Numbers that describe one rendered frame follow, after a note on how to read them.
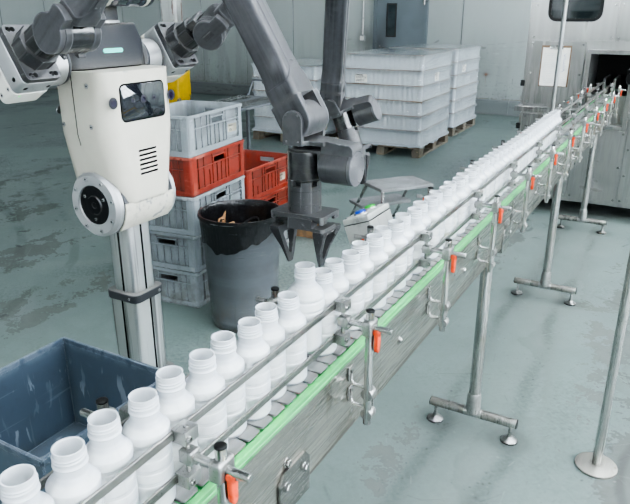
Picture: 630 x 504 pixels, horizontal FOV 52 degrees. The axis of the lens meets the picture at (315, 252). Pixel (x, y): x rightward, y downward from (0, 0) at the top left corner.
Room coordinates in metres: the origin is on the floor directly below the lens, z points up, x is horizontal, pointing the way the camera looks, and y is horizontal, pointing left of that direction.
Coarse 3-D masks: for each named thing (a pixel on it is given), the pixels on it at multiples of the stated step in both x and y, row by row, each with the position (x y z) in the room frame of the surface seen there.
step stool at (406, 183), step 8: (400, 176) 4.96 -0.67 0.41; (408, 176) 4.96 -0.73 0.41; (368, 184) 4.74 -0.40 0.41; (376, 184) 4.71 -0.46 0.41; (384, 184) 4.71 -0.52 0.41; (392, 184) 4.71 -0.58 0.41; (400, 184) 4.71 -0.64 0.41; (408, 184) 4.71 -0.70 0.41; (416, 184) 4.71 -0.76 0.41; (424, 184) 4.71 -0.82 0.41; (432, 184) 4.73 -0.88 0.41; (384, 192) 4.56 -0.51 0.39; (352, 200) 4.99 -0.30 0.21; (360, 200) 4.98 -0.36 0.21; (368, 200) 4.98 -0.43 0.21; (376, 200) 4.98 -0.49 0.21; (384, 200) 4.98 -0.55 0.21; (392, 200) 4.98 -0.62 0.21; (400, 200) 4.98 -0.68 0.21; (408, 200) 5.00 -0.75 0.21; (392, 216) 5.23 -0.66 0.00
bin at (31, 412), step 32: (32, 352) 1.20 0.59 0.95; (64, 352) 1.26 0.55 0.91; (96, 352) 1.21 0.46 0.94; (0, 384) 1.12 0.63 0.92; (32, 384) 1.18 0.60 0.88; (64, 384) 1.25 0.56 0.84; (96, 384) 1.22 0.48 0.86; (128, 384) 1.17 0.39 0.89; (0, 416) 1.11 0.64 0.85; (32, 416) 1.17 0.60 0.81; (64, 416) 1.24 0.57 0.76; (0, 448) 0.90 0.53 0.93; (32, 448) 1.16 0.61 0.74
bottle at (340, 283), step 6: (330, 258) 1.19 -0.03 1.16; (336, 258) 1.19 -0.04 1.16; (324, 264) 1.17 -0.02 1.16; (330, 264) 1.16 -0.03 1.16; (336, 264) 1.16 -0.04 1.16; (342, 264) 1.16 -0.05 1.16; (336, 270) 1.16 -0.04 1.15; (342, 270) 1.16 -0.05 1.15; (336, 276) 1.15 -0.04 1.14; (342, 276) 1.16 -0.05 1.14; (336, 282) 1.15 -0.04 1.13; (342, 282) 1.15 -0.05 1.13; (348, 282) 1.17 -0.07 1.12; (336, 288) 1.14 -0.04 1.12; (342, 288) 1.15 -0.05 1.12; (348, 288) 1.16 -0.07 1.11; (342, 294) 1.15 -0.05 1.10
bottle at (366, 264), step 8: (360, 240) 1.29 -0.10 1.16; (352, 248) 1.27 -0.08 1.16; (360, 248) 1.26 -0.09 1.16; (368, 248) 1.27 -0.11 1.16; (360, 256) 1.26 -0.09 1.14; (368, 256) 1.27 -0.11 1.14; (360, 264) 1.25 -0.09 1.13; (368, 264) 1.26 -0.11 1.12; (368, 272) 1.25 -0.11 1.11; (368, 288) 1.25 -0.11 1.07; (368, 296) 1.25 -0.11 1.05; (368, 304) 1.25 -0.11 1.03
